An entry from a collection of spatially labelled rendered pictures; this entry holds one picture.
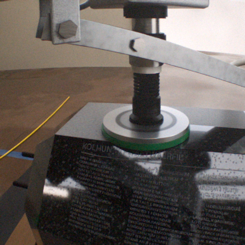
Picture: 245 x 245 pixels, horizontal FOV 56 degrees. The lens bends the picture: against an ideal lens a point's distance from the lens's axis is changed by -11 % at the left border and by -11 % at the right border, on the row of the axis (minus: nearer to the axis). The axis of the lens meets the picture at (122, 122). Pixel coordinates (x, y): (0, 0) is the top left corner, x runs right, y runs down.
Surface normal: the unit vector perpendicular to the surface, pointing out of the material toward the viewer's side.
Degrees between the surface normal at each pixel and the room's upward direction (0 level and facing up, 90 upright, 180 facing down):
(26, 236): 0
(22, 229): 0
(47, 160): 54
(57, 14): 90
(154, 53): 90
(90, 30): 90
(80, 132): 0
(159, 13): 90
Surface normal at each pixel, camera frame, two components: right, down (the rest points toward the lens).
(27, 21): -0.21, 0.39
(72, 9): 0.43, 0.35
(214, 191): -0.22, -0.37
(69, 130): -0.03, -0.92
